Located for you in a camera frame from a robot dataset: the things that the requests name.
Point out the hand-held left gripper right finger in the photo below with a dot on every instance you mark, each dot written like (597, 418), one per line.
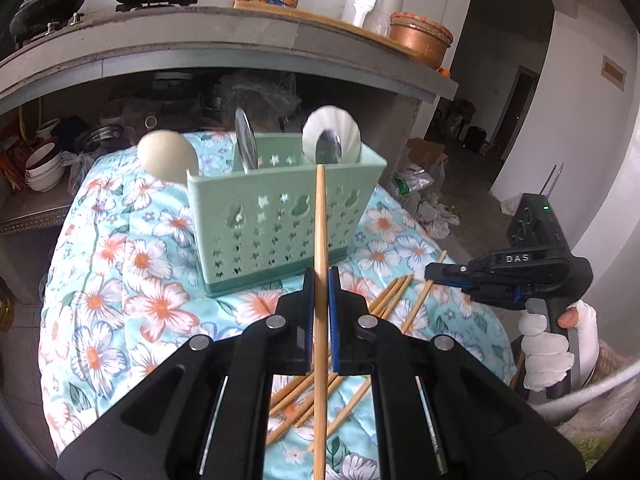
(334, 320)

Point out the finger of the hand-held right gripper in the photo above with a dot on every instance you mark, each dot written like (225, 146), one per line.
(450, 272)

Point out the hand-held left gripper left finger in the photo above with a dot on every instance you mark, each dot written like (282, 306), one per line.
(300, 320)

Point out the pile of wooden chopsticks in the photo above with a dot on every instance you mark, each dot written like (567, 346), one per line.
(395, 295)

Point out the light wooden chopstick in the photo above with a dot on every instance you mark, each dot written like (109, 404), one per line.
(320, 240)

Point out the green plastic utensil basket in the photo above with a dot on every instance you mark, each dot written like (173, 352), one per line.
(270, 230)

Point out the stainless steel spoon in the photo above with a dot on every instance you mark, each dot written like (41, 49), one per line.
(246, 142)
(328, 147)

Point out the large white serving spoon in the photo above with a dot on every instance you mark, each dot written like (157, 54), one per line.
(332, 120)

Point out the white round soup ladle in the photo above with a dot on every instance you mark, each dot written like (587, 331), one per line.
(165, 155)

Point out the person's right forearm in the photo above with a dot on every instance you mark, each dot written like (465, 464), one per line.
(605, 425)

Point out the person's right hand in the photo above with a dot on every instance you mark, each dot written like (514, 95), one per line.
(545, 360)

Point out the white plastic bags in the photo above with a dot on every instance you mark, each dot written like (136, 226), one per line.
(425, 200)

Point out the thin metal rods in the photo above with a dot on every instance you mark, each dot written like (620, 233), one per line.
(555, 180)

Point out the cardboard box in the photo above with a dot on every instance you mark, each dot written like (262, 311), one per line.
(425, 152)

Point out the black suitcase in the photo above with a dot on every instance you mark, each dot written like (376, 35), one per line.
(475, 137)

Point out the floral blanket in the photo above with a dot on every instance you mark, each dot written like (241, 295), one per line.
(140, 270)

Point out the small orange cap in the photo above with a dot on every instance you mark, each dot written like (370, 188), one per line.
(443, 71)

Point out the copper pot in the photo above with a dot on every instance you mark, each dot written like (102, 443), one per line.
(422, 47)

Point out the large clear plastic bag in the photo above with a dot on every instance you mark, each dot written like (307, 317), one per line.
(260, 92)

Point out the woven trivet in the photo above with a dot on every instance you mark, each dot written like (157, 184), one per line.
(420, 20)

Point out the clear plastic cup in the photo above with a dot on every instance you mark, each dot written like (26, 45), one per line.
(381, 24)

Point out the small clear plastic bag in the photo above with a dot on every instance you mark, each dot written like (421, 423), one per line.
(77, 170)

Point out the wooden cutting board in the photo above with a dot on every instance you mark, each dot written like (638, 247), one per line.
(340, 27)

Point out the steel basin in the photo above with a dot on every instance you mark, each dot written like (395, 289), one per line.
(100, 136)

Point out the white air fryer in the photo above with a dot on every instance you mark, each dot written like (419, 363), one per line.
(370, 2)

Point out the cooking oil bottle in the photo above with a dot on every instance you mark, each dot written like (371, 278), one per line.
(4, 305)

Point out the stack of white bowls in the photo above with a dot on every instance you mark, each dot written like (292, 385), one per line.
(45, 165)

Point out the concrete kitchen counter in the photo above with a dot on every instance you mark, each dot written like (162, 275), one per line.
(200, 35)

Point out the red packets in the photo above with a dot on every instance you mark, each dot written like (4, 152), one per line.
(10, 160)

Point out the black wok with lid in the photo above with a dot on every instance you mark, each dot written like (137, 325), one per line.
(47, 7)

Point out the yellow wall plaque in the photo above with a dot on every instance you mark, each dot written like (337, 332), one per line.
(614, 71)

